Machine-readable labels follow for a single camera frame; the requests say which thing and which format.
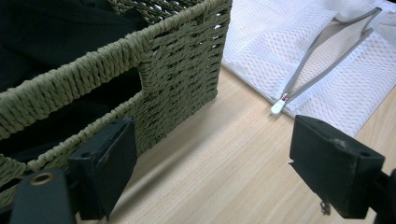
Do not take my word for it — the black cloth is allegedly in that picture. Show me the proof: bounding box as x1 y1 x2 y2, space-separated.
0 0 149 163

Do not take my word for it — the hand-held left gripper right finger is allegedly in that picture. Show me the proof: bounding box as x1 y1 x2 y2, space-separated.
289 114 387 220

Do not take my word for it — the white mesh laundry bag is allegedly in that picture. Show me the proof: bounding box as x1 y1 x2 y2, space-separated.
221 0 396 138

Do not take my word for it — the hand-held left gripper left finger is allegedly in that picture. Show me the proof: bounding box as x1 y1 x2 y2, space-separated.
67 116 138 221

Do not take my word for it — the green woven basket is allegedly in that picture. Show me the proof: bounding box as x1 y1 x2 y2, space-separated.
0 0 233 209

